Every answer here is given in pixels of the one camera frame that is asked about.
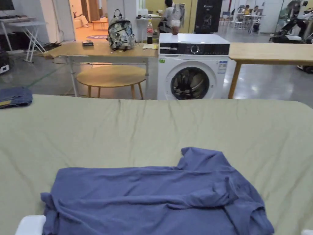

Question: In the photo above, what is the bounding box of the black standing banner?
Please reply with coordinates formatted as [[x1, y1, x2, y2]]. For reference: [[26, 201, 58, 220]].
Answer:
[[194, 0, 224, 34]]

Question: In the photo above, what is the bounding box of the bed with pale green sheet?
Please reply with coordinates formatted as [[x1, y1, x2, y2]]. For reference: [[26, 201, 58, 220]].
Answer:
[[0, 94, 313, 235]]

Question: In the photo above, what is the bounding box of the white and black robot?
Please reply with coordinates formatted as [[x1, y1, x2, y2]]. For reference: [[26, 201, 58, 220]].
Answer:
[[269, 0, 313, 45]]

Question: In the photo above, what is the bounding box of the group of people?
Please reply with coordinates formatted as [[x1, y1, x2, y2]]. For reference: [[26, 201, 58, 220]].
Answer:
[[232, 4, 267, 34]]

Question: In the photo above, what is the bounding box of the white folding stand with keyboard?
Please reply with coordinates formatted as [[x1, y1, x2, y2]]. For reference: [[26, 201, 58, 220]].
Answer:
[[0, 14, 49, 63]]

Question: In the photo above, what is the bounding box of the white washing machine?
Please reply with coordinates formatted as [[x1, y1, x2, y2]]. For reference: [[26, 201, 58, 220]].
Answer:
[[157, 19, 230, 101]]

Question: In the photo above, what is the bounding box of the folded denim garment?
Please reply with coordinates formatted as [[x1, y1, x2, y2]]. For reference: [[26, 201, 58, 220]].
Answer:
[[0, 87, 33, 109]]

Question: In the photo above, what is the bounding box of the bare wooden table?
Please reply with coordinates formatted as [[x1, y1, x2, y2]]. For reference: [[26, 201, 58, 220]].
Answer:
[[227, 42, 313, 99]]

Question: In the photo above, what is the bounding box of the blue shirt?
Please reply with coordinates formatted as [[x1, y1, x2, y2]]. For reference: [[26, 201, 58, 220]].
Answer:
[[40, 147, 275, 235]]

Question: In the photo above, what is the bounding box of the long wooden table with backpack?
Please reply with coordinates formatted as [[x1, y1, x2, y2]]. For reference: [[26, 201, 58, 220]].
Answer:
[[46, 9, 160, 97]]

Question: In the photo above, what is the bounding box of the round wooden low table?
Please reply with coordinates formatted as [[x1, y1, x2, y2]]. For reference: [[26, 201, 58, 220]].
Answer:
[[76, 65, 147, 100]]

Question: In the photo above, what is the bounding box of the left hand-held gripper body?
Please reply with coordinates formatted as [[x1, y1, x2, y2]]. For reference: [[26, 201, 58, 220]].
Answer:
[[14, 214, 47, 235]]

